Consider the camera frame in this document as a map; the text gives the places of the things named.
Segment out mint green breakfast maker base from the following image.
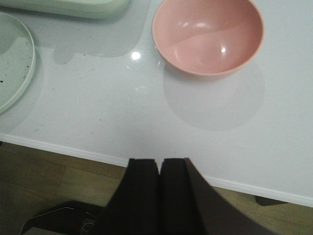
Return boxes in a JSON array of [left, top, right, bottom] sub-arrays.
[[0, 0, 129, 19]]

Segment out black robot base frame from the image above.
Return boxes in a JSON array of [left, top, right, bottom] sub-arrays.
[[20, 200, 104, 235]]

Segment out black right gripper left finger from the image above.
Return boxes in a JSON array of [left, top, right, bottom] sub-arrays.
[[95, 159, 159, 235]]

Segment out mint green round plate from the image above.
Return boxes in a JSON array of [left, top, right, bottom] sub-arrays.
[[0, 12, 36, 113]]

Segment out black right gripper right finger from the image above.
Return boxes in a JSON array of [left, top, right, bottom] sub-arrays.
[[160, 158, 274, 235]]

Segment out pink plastic bowl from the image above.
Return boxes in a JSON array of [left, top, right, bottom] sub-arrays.
[[152, 0, 265, 79]]

